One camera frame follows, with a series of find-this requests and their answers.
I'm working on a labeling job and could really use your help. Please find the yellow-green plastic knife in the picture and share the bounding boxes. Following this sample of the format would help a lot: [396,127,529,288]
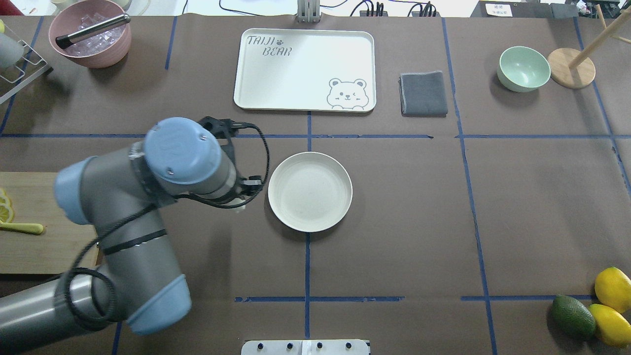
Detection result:
[0,221,45,235]

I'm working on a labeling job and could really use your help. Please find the light blue cup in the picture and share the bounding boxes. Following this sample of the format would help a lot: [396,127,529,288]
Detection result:
[0,33,25,70]

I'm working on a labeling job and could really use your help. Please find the steel ice tongs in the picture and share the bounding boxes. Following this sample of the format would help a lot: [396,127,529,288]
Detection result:
[54,13,131,50]

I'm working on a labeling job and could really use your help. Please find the white round plate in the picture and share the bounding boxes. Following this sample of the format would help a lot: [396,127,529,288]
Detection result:
[268,151,353,232]

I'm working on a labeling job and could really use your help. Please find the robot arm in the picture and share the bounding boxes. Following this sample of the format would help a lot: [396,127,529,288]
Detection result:
[1,116,267,355]

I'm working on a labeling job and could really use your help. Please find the green avocado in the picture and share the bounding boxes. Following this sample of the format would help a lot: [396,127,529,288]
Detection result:
[551,295,596,341]

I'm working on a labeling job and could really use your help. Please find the wire cup rack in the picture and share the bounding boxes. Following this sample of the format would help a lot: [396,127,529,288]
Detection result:
[0,16,53,105]

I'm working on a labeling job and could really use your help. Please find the yellow lemon upper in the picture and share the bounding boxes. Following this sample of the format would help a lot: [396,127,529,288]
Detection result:
[594,267,631,313]

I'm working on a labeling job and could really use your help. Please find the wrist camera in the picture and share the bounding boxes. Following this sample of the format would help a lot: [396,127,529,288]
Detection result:
[197,115,245,140]

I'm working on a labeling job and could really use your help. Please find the metal camera pole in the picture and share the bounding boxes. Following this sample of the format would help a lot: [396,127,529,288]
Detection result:
[297,0,321,23]

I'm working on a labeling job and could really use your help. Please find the green bowl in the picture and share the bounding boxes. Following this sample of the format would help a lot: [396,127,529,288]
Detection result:
[496,46,551,93]

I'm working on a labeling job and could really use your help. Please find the yellow lemon lower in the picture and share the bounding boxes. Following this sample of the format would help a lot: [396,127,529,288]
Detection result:
[588,304,631,348]

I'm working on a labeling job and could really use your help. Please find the wooden mug tree stand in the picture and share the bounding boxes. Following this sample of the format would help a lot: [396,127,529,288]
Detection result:
[546,6,631,89]

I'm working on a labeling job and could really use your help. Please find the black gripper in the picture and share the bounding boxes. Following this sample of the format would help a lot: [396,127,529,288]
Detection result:
[236,176,264,205]

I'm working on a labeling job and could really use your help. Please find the white bear serving tray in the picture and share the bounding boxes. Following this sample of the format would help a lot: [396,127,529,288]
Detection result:
[234,28,377,113]

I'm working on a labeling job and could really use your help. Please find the grey folded cloth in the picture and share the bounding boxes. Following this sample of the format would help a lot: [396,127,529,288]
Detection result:
[399,71,449,117]

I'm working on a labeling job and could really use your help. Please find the yellow lemon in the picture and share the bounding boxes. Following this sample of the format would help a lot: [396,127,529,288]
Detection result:
[594,267,631,313]
[588,304,631,348]

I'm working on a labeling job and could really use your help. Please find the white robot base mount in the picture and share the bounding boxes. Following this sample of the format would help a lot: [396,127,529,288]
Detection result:
[241,339,371,355]

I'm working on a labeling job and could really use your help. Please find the pink bowl with ice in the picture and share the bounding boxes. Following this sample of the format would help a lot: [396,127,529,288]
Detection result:
[49,0,132,68]

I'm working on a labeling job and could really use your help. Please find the bamboo cutting board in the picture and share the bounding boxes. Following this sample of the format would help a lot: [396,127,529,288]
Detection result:
[0,172,96,274]

